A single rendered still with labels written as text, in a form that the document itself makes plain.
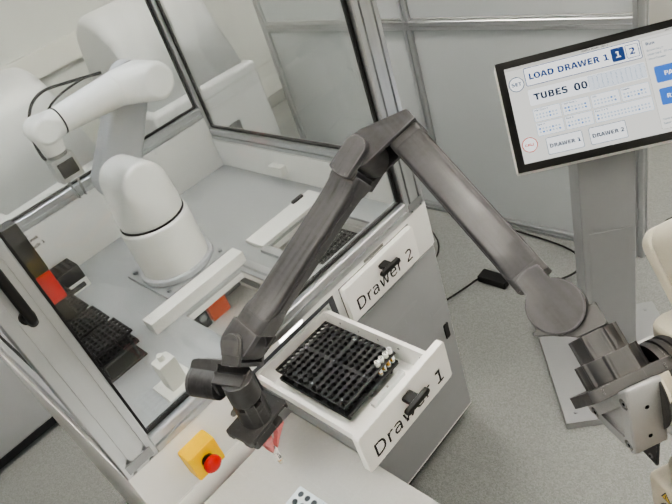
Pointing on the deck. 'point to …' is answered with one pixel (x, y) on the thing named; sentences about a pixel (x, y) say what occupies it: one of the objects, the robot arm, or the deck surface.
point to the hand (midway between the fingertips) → (271, 446)
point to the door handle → (18, 302)
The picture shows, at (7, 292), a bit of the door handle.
